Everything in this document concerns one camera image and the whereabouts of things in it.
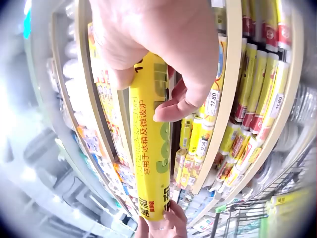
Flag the full shop shelf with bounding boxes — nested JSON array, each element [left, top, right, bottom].
[[24, 0, 317, 235]]

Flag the person's right thumb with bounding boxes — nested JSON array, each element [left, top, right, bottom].
[[109, 51, 149, 90]]

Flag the person's right fingers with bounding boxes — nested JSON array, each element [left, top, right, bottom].
[[153, 78, 207, 122]]

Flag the wire shopping cart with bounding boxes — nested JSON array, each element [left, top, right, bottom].
[[213, 139, 317, 238]]

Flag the yellow plastic wrap roll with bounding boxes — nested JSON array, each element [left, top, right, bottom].
[[128, 52, 174, 223]]

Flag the person's left hand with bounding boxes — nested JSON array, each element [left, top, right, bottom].
[[137, 201, 188, 238]]

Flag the yellow roll with white ends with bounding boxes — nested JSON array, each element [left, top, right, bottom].
[[265, 190, 310, 216]]

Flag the person's left fingers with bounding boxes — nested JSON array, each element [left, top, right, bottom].
[[162, 201, 188, 225]]

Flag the person's right hand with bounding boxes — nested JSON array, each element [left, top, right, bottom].
[[89, 0, 219, 122]]

